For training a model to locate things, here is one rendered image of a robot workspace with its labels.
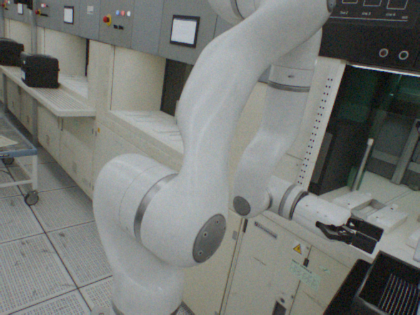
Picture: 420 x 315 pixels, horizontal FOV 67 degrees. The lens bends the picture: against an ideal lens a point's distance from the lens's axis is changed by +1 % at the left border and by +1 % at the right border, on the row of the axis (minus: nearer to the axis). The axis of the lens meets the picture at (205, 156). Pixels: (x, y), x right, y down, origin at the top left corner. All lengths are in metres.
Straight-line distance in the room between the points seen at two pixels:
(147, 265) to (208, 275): 1.08
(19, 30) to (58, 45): 1.50
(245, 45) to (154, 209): 0.26
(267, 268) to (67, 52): 3.04
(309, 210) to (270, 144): 0.16
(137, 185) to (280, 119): 0.36
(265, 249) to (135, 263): 0.83
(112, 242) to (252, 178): 0.31
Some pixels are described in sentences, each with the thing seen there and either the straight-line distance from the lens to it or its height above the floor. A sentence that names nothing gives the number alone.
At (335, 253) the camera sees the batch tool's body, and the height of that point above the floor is 0.82.
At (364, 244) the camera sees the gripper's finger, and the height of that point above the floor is 1.06.
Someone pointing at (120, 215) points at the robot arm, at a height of 1.12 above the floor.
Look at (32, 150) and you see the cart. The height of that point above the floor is 0.45.
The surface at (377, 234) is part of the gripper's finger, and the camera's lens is 0.77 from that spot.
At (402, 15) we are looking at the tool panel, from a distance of 1.02.
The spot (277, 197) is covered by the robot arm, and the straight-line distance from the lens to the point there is 0.74.
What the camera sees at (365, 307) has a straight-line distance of 0.68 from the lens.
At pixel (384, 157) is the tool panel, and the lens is 1.95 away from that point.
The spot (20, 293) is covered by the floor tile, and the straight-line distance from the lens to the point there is 2.05.
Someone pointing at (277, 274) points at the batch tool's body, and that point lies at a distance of 1.30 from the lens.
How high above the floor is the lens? 1.36
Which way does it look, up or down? 19 degrees down
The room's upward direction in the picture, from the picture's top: 10 degrees clockwise
